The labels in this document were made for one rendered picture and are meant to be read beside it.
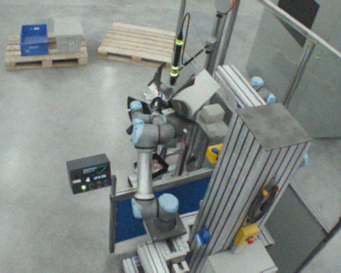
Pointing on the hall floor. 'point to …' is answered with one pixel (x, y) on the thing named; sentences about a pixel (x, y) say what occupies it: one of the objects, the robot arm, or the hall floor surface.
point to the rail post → (112, 226)
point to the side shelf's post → (202, 153)
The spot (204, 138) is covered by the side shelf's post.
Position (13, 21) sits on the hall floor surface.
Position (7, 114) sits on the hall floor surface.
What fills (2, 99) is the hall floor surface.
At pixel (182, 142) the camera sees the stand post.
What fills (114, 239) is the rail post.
